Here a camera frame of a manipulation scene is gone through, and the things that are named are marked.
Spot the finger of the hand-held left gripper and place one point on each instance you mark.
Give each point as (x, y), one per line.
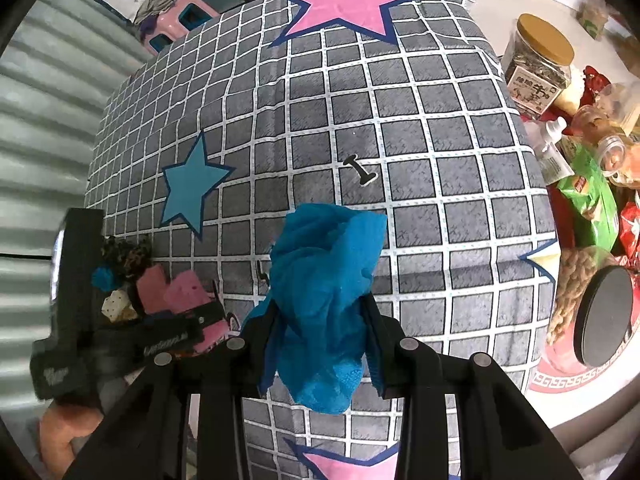
(200, 316)
(170, 344)

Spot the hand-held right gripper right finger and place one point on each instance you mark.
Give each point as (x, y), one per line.
(381, 331)

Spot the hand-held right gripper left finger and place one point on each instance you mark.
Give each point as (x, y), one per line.
(252, 332)

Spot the pink cloth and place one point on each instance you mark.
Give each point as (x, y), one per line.
(189, 290)

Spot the leopard print cloth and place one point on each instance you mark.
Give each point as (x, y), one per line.
(127, 257)

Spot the pink fuzzy sock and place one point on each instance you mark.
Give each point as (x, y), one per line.
(151, 285)

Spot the person's left hand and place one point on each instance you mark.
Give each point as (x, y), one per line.
(67, 435)

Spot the red patterned table mat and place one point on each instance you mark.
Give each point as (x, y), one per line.
(565, 377)

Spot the grey checkered star blanket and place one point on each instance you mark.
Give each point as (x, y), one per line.
(400, 135)

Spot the black round lid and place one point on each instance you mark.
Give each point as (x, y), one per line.
(602, 315)

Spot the green snack bag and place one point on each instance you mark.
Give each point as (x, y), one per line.
(590, 200)

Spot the white pump bottle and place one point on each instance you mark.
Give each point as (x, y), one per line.
(552, 152)

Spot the pink plastic stool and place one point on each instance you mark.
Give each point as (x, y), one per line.
(175, 17)

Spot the small clear plastic jar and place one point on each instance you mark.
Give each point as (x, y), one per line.
(615, 152)

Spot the jar with gold lid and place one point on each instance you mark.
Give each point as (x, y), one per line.
(537, 70)

